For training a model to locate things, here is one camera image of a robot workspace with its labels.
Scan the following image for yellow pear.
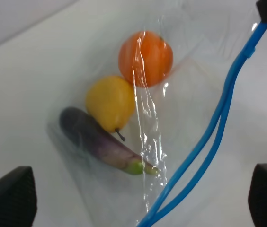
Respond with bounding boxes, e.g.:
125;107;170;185
85;75;135;141

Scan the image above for purple eggplant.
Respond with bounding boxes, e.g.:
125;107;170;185
59;107;159;175

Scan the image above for orange fruit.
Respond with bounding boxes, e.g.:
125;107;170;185
118;31;173;87

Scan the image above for clear blue-zip file bag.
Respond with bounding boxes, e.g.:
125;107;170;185
47;0;263;227

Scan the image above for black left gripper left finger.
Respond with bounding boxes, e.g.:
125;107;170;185
0;166;37;227

